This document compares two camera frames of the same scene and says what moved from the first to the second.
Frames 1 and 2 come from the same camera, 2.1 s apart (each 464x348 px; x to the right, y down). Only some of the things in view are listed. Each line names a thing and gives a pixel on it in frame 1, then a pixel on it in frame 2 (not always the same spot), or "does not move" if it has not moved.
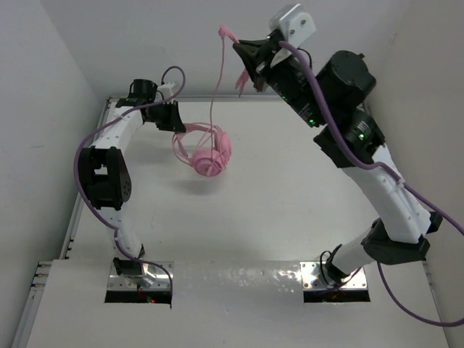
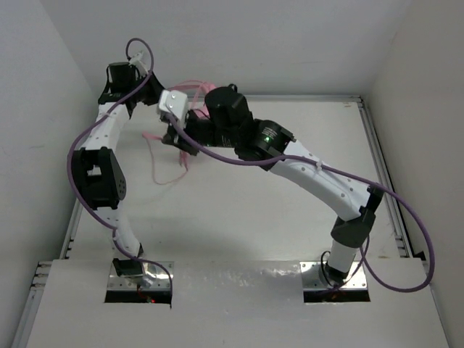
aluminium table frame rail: x=26 y=331 does not move
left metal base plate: x=153 y=278 does not move
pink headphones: x=206 y=162 to x=198 y=103
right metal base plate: x=312 y=279 does not move
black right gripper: x=256 y=54 to x=171 y=135
